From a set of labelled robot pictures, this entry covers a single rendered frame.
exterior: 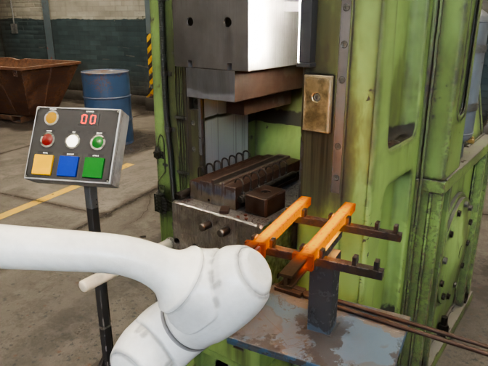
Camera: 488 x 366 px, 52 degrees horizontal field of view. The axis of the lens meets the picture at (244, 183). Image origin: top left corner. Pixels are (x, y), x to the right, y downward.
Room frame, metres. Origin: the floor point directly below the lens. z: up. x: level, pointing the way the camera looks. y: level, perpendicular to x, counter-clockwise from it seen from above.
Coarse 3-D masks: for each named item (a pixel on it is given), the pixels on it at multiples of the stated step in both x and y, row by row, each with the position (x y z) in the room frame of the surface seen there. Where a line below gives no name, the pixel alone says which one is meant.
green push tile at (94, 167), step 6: (84, 162) 1.72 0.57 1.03; (90, 162) 1.72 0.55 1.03; (96, 162) 1.71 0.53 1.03; (102, 162) 1.71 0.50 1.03; (84, 168) 1.71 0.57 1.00; (90, 168) 1.71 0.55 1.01; (96, 168) 1.70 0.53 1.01; (102, 168) 1.70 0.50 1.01; (84, 174) 1.70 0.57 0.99; (90, 174) 1.70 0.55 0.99; (96, 174) 1.69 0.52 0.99; (102, 174) 1.70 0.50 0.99
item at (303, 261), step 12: (348, 204) 1.27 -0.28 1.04; (336, 216) 1.18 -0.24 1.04; (324, 228) 1.11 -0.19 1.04; (336, 228) 1.13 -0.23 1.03; (312, 240) 1.04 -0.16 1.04; (324, 240) 1.04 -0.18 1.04; (300, 252) 0.97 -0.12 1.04; (312, 252) 0.98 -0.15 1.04; (288, 264) 0.92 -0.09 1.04; (300, 264) 0.92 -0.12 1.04; (312, 264) 0.95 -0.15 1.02; (288, 276) 0.87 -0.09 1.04; (300, 276) 0.91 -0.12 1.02; (288, 288) 0.87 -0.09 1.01
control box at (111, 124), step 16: (48, 112) 1.85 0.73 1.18; (64, 112) 1.84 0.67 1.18; (80, 112) 1.83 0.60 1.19; (96, 112) 1.82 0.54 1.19; (112, 112) 1.81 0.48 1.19; (48, 128) 1.82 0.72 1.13; (64, 128) 1.81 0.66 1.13; (80, 128) 1.80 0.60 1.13; (96, 128) 1.79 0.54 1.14; (112, 128) 1.78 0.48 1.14; (32, 144) 1.80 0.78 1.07; (64, 144) 1.78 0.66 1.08; (80, 144) 1.77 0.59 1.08; (112, 144) 1.75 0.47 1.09; (32, 160) 1.77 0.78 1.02; (80, 160) 1.74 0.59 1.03; (112, 160) 1.72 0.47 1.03; (32, 176) 1.74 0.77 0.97; (48, 176) 1.73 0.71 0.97; (64, 176) 1.72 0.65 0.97; (80, 176) 1.71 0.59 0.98; (112, 176) 1.70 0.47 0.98
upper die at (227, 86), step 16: (192, 80) 1.64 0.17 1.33; (208, 80) 1.60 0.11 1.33; (224, 80) 1.56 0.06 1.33; (240, 80) 1.56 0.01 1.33; (256, 80) 1.63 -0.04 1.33; (272, 80) 1.70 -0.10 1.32; (288, 80) 1.79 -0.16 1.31; (192, 96) 1.64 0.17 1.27; (208, 96) 1.60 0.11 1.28; (224, 96) 1.56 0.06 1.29; (240, 96) 1.56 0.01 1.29; (256, 96) 1.63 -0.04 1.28
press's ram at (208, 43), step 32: (192, 0) 1.63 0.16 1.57; (224, 0) 1.56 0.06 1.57; (256, 0) 1.54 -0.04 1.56; (288, 0) 1.68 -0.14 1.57; (192, 32) 1.63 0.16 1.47; (224, 32) 1.56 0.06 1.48; (256, 32) 1.54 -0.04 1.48; (288, 32) 1.68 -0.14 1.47; (192, 64) 1.63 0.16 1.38; (224, 64) 1.56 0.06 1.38; (256, 64) 1.54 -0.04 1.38; (288, 64) 1.69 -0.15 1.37
